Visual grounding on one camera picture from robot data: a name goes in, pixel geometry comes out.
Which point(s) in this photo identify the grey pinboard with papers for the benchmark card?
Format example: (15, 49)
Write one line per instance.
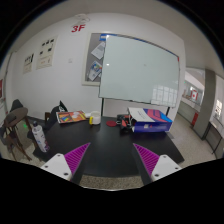
(94, 59)

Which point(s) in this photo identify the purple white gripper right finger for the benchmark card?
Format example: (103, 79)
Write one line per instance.
(157, 166)

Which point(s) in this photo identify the black chair with cloth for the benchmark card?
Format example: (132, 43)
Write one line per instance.
(51, 117)

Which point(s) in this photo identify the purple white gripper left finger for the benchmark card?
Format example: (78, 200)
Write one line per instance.
(68, 166)

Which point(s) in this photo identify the blue purple cardboard box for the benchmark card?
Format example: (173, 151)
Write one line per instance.
(149, 120)

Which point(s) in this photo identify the white wall poster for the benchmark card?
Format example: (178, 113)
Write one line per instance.
(46, 52)
(28, 64)

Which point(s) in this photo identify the large glass whiteboard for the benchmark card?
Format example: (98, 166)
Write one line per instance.
(137, 71)

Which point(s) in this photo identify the red round coaster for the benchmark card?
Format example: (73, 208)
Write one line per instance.
(111, 123)

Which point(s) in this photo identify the red black tool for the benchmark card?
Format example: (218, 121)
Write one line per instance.
(124, 121)

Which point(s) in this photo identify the colourful rainbow book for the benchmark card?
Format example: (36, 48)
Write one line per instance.
(70, 117)

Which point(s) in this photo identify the red 3F wall sign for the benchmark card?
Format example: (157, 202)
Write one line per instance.
(77, 28)

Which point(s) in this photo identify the white wall poster left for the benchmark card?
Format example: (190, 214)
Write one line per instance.
(28, 64)

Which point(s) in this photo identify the clear plastic water bottle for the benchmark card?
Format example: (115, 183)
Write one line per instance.
(40, 137)

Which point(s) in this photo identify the white mug yellow handle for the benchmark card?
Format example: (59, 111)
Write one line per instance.
(95, 118)

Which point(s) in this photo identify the white wall poster right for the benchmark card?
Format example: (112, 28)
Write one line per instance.
(46, 52)

